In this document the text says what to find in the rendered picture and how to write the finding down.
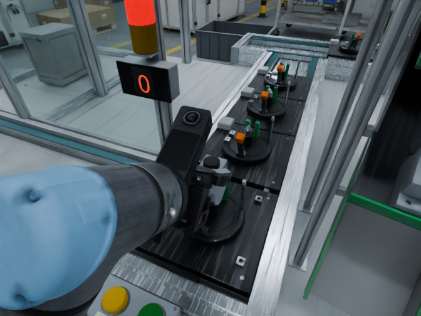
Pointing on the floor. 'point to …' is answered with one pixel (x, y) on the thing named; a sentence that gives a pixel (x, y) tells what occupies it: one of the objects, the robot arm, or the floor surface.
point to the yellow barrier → (265, 7)
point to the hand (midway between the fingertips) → (212, 167)
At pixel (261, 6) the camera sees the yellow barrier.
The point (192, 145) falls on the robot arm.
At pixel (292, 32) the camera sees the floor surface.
